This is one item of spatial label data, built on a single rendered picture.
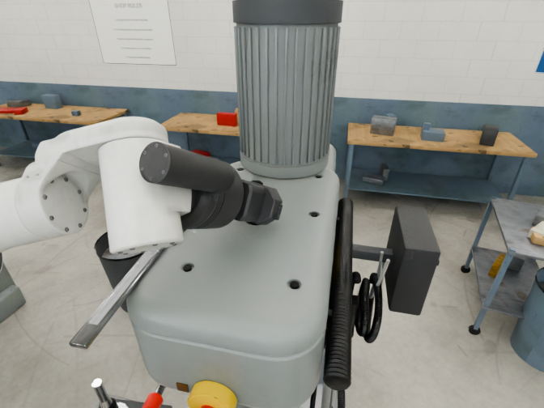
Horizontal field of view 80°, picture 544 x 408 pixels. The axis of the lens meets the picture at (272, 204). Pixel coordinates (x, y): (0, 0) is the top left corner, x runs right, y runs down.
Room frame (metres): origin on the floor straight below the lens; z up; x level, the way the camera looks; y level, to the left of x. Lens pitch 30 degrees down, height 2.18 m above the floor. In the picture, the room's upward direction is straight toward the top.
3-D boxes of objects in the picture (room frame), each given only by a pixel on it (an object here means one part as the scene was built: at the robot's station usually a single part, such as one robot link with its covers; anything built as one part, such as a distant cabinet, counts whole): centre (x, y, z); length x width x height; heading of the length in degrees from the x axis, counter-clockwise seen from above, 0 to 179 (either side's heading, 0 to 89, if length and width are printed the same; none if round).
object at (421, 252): (0.67, -0.37, 1.62); 0.20 x 0.09 x 0.21; 168
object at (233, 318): (0.47, 0.02, 1.81); 0.47 x 0.26 x 0.16; 168
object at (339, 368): (0.45, -0.12, 1.79); 0.45 x 0.04 x 0.04; 168
